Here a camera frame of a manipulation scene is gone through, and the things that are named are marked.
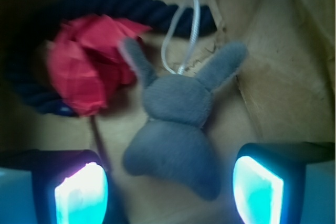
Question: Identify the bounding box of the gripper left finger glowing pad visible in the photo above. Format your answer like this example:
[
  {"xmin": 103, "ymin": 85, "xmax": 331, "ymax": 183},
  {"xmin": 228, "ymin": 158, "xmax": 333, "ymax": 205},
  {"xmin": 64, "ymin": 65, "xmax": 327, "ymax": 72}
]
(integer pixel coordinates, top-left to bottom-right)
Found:
[{"xmin": 1, "ymin": 150, "xmax": 108, "ymax": 223}]

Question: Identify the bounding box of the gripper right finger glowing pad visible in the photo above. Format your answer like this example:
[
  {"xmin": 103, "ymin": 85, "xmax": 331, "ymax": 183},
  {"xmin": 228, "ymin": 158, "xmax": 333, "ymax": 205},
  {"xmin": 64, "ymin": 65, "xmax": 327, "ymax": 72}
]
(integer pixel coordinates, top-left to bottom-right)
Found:
[{"xmin": 233, "ymin": 142, "xmax": 335, "ymax": 223}]

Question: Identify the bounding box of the gray plush bunny toy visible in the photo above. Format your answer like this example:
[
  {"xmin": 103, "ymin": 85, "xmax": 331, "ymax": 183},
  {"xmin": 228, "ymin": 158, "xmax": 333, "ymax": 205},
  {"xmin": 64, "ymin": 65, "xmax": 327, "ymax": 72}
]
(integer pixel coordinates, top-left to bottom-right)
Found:
[{"xmin": 120, "ymin": 0, "xmax": 249, "ymax": 201}]

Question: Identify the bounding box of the brown paper bag bin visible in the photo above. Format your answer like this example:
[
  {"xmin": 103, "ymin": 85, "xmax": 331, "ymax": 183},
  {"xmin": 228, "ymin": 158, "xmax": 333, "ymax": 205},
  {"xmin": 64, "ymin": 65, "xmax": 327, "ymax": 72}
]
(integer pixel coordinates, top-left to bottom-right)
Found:
[{"xmin": 1, "ymin": 0, "xmax": 335, "ymax": 223}]

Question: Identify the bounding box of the crumpled red paper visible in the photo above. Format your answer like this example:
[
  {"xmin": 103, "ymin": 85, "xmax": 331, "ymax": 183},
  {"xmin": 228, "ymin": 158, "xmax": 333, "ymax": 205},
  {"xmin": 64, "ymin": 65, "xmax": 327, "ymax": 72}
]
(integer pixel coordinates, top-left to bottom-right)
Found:
[{"xmin": 47, "ymin": 14, "xmax": 151, "ymax": 116}]

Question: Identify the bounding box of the dark blue twisted rope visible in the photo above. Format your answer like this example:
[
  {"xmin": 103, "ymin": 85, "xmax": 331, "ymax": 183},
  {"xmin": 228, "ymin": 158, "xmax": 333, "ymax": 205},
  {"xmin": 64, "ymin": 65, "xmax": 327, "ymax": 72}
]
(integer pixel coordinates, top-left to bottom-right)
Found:
[{"xmin": 5, "ymin": 0, "xmax": 218, "ymax": 116}]

